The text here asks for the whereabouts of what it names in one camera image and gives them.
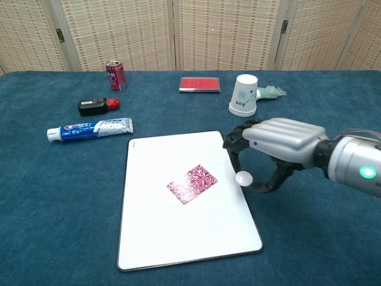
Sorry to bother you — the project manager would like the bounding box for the blue white toothpaste tube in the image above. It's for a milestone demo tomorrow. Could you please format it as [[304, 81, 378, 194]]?
[[46, 117, 135, 144]]

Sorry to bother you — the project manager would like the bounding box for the woven bamboo folding screen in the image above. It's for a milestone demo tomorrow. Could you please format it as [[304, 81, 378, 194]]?
[[0, 0, 381, 76]]

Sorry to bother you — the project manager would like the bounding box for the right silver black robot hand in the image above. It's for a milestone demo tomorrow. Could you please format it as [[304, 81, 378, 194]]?
[[222, 117, 330, 193]]

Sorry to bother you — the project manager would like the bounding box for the small white ball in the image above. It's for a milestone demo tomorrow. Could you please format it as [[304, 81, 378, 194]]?
[[235, 170, 254, 188]]

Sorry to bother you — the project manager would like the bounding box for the pink patterned packet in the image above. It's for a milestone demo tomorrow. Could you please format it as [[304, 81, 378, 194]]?
[[166, 164, 219, 206]]

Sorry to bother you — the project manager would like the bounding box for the red ink pad box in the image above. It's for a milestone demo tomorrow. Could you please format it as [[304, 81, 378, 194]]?
[[179, 76, 221, 94]]

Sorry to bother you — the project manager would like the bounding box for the white rectangular board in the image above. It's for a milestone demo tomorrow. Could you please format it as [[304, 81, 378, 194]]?
[[117, 130, 264, 272]]

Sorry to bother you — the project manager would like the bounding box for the black ink bottle red cap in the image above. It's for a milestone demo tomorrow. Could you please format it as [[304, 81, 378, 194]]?
[[77, 97, 121, 117]]

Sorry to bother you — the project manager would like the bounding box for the red soda can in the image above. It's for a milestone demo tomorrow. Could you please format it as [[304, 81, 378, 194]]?
[[105, 59, 129, 93]]

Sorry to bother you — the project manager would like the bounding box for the white paper cup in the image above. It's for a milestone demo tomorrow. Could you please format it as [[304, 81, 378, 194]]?
[[228, 73, 259, 117]]

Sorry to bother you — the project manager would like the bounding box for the dark blue table cloth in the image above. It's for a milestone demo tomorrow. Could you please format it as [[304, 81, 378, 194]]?
[[0, 70, 381, 286]]

